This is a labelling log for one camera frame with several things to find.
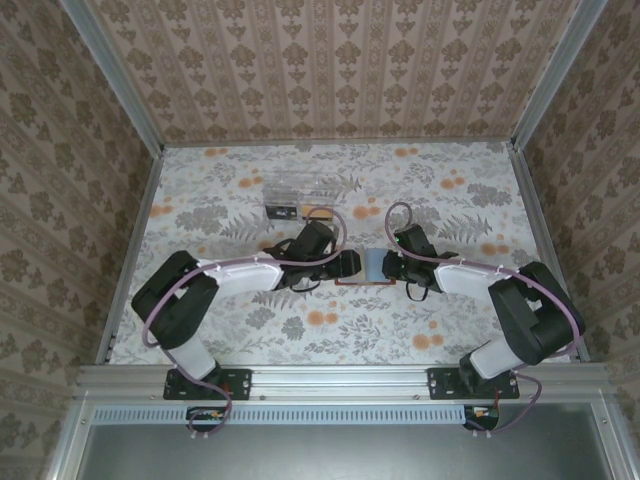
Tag grey metal panel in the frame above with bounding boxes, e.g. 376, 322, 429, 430
79, 404, 616, 480

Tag left gripper thin black cable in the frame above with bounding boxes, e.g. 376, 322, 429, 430
288, 277, 324, 295

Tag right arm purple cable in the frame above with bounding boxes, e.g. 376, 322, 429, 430
383, 201, 586, 441

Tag aluminium frame rail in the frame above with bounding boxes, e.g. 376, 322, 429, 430
79, 363, 609, 401

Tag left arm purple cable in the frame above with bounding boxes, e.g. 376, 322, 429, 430
142, 205, 350, 441

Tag grey slotted cable duct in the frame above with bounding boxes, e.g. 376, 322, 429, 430
92, 403, 466, 426

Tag aluminium side rail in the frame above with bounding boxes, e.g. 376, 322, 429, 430
507, 142, 589, 361
97, 147, 166, 364

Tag aluminium frame post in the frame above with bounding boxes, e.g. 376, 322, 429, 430
509, 0, 601, 149
59, 0, 166, 154

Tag clear acrylic box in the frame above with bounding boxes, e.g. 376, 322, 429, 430
263, 173, 337, 224

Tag orange card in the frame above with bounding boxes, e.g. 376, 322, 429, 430
302, 203, 335, 222

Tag brown leather card holder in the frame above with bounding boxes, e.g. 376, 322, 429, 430
333, 277, 396, 288

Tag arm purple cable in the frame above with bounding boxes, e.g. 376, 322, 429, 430
383, 201, 586, 441
142, 205, 350, 441

